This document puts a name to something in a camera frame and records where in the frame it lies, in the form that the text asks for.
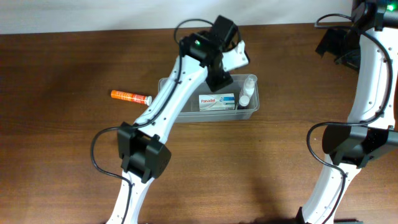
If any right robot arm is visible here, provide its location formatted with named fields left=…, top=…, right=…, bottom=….
left=294, top=0, right=397, bottom=223

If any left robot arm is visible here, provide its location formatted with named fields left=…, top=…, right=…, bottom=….
left=108, top=16, right=244, bottom=223

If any dark bottle white cap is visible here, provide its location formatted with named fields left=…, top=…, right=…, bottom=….
left=237, top=95, right=250, bottom=110

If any clear plastic container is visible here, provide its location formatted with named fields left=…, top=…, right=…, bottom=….
left=157, top=73, right=261, bottom=124

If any white spray bottle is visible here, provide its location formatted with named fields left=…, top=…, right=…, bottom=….
left=239, top=74, right=257, bottom=99

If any white Panadol box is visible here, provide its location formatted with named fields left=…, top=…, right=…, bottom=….
left=198, top=93, right=235, bottom=111

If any orange effervescent tablet tube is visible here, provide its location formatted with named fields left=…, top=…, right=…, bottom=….
left=111, top=90, right=152, bottom=106

